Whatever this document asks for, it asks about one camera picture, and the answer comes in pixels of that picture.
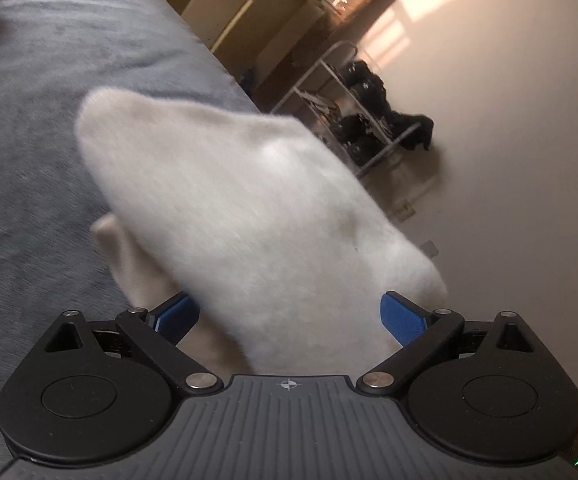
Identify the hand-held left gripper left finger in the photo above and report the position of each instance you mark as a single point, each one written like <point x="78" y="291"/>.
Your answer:
<point x="179" y="316"/>

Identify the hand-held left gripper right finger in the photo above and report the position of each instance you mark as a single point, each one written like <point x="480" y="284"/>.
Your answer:
<point x="401" y="316"/>

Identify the cream fleece sweater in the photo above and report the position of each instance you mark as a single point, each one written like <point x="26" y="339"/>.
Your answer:
<point x="249" y="220"/>

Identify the folded white cloth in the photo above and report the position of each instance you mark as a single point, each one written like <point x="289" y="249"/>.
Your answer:
<point x="119" y="255"/>

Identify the metal shoe rack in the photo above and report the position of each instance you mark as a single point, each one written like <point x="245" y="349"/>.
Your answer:
<point x="349" y="115"/>

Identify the pair of black shoes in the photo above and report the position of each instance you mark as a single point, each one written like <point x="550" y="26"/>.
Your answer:
<point x="374" y="110"/>

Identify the grey bed blanket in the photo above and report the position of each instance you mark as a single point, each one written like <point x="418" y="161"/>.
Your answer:
<point x="44" y="135"/>

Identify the light wooden desk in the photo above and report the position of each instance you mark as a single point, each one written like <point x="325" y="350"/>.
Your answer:
<point x="249" y="15"/>

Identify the white wall outlet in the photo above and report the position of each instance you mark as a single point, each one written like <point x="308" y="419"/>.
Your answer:
<point x="404" y="210"/>
<point x="430" y="249"/>

